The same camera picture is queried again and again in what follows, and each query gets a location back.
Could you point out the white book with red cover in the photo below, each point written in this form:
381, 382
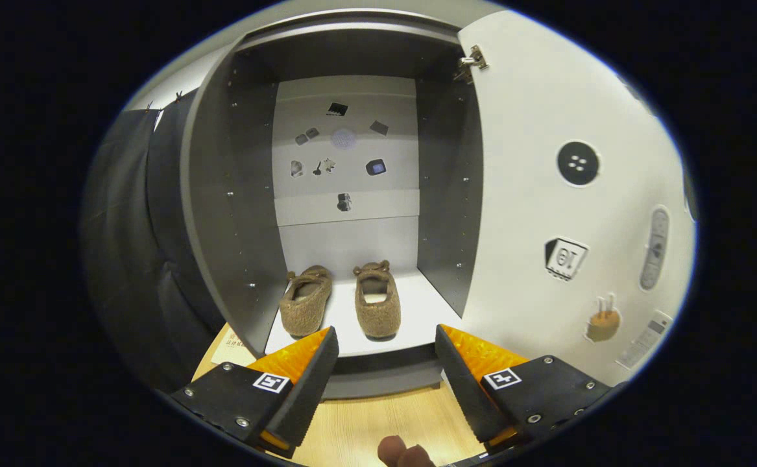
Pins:
229, 350

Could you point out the grey shoe cabinet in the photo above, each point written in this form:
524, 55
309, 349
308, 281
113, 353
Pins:
235, 194

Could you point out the black backdrop cloth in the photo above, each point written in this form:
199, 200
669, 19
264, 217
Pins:
125, 246

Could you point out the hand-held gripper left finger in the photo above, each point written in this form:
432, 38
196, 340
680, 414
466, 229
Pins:
307, 386

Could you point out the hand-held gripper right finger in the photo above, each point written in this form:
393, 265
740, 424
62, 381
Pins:
462, 383

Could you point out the brown fuzzy shoe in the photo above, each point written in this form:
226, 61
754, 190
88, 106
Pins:
377, 301
305, 301

